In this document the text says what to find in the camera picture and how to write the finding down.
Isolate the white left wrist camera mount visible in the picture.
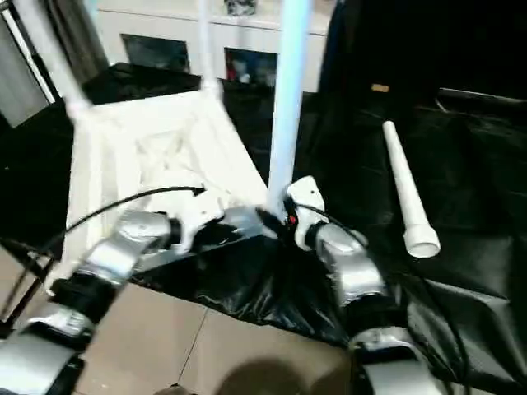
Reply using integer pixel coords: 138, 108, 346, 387
175, 187, 228, 255

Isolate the grey speckled ornament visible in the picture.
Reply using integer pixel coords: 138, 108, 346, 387
223, 0, 259, 16

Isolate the dark brown rounded object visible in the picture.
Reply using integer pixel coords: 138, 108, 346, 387
155, 382, 195, 395

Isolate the black mat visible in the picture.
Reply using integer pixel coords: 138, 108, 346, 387
0, 61, 527, 390

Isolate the long black bar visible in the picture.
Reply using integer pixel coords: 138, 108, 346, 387
437, 87, 527, 103

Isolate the black folding table frame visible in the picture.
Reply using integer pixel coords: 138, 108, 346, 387
0, 237, 55, 327

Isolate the white plastic table leg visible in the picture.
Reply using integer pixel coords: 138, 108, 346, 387
27, 0, 92, 117
195, 0, 226, 100
265, 0, 315, 217
381, 119, 442, 260

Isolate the white plastic table top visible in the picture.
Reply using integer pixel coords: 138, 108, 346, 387
44, 87, 286, 298

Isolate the grey curtain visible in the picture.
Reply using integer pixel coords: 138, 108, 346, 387
40, 0, 109, 80

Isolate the white cabinet with glass doors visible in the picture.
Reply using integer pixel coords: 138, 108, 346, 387
96, 0, 331, 95

